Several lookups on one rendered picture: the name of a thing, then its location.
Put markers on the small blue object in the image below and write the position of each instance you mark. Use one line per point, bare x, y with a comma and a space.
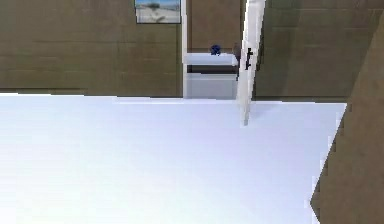
215, 50

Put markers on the white room door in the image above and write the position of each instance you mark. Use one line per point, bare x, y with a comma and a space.
250, 60

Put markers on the framed landscape picture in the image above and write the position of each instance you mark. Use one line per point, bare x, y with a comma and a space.
158, 10

